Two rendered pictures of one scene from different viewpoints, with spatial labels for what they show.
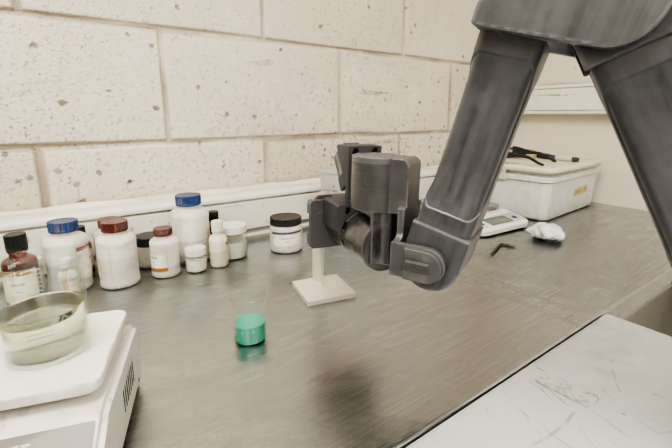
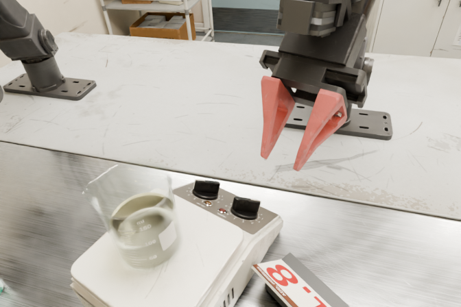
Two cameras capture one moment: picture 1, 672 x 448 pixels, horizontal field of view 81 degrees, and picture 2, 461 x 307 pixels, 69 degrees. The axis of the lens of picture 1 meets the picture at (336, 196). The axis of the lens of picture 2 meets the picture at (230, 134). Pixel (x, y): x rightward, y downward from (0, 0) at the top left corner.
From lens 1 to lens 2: 56 cm
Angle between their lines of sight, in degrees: 110
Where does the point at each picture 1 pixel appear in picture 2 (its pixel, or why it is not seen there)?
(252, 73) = not seen: outside the picture
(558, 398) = (20, 124)
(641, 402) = (14, 106)
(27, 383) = (181, 211)
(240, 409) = (88, 224)
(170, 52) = not seen: outside the picture
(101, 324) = (103, 254)
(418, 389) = (31, 165)
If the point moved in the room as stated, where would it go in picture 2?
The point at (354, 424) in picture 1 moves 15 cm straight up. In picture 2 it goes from (74, 173) to (34, 91)
